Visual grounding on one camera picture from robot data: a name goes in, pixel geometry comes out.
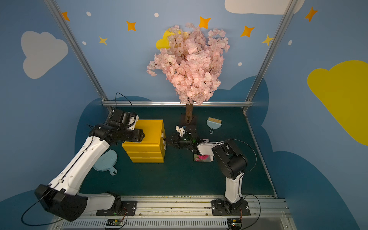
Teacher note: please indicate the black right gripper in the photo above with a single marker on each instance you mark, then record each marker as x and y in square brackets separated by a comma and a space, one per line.
[177, 141]

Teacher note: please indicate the left green circuit board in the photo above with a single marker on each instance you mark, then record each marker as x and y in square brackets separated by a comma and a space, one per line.
[110, 223]

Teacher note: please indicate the horizontal aluminium frame rail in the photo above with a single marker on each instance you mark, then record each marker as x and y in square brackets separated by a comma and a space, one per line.
[173, 104]

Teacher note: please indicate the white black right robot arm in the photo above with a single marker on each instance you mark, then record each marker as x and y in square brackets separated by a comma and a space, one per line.
[230, 159]

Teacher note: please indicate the green circuit board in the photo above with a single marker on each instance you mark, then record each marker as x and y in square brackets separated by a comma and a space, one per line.
[110, 223]
[234, 224]

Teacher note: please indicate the right green circuit board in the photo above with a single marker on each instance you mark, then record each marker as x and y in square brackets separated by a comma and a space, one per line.
[234, 224]

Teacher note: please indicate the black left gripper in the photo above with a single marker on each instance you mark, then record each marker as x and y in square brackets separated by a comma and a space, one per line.
[137, 135]

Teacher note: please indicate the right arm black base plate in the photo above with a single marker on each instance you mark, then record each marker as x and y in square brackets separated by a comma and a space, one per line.
[225, 208]

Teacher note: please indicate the yellow plastic drawer cabinet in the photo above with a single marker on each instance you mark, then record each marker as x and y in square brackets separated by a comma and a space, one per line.
[152, 148]

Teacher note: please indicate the light blue hand brush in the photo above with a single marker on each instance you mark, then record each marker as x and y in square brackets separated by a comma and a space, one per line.
[213, 124]

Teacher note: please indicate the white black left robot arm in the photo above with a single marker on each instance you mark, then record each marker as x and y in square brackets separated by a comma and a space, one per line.
[61, 196]

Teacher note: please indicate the aluminium frame post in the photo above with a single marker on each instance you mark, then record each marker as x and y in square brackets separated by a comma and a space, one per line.
[291, 9]
[63, 25]

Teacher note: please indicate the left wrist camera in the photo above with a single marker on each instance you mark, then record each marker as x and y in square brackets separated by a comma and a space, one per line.
[123, 120]

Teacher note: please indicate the right aluminium frame post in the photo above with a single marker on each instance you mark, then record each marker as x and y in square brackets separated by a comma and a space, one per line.
[291, 9]

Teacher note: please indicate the light blue dustpan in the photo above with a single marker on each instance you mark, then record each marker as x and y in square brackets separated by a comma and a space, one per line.
[106, 162]

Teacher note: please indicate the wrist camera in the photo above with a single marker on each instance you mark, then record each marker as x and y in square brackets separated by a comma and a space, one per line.
[123, 120]
[181, 130]

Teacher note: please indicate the pink blossom artificial tree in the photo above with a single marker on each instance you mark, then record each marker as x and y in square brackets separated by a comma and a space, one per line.
[192, 64]

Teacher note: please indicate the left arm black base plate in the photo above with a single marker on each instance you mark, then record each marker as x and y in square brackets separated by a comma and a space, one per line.
[120, 208]

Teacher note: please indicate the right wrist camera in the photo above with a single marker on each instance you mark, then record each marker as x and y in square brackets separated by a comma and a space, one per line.
[181, 130]

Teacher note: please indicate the front aluminium mounting rail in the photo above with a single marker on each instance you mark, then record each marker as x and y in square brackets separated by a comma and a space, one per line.
[187, 213]

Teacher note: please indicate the pink flower seed bag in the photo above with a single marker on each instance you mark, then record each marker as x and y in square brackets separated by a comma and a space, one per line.
[203, 158]

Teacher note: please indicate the left aluminium frame post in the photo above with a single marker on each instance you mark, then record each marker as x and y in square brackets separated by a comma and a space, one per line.
[63, 25]

